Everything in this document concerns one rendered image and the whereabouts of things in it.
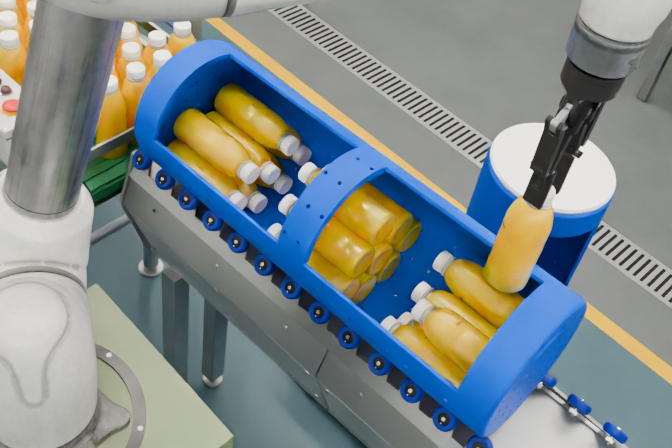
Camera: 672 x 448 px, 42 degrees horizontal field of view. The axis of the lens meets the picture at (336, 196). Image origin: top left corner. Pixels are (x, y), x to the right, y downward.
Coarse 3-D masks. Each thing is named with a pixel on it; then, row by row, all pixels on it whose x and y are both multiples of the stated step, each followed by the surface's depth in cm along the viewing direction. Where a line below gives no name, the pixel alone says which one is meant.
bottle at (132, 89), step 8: (128, 80) 184; (136, 80) 183; (144, 80) 184; (128, 88) 183; (136, 88) 183; (144, 88) 184; (128, 96) 184; (136, 96) 184; (128, 104) 186; (136, 104) 185; (128, 112) 187; (128, 120) 189; (128, 128) 191; (136, 144) 194
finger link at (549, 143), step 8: (544, 128) 109; (560, 128) 107; (544, 136) 110; (552, 136) 109; (560, 136) 108; (544, 144) 111; (552, 144) 110; (560, 144) 110; (536, 152) 112; (544, 152) 111; (552, 152) 110; (536, 160) 113; (544, 160) 112; (552, 160) 112; (544, 168) 113; (544, 176) 113
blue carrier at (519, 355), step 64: (192, 64) 164; (256, 64) 171; (320, 128) 174; (192, 192) 167; (320, 192) 148; (384, 192) 170; (512, 320) 132; (576, 320) 143; (448, 384) 137; (512, 384) 131
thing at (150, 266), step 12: (144, 36) 223; (120, 192) 211; (96, 204) 207; (120, 216) 257; (108, 228) 252; (120, 228) 255; (96, 240) 250; (144, 252) 275; (144, 264) 280; (156, 264) 280; (156, 276) 282
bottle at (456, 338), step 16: (432, 320) 143; (448, 320) 142; (464, 320) 143; (432, 336) 143; (448, 336) 141; (464, 336) 141; (480, 336) 141; (448, 352) 142; (464, 352) 140; (480, 352) 139; (464, 368) 141
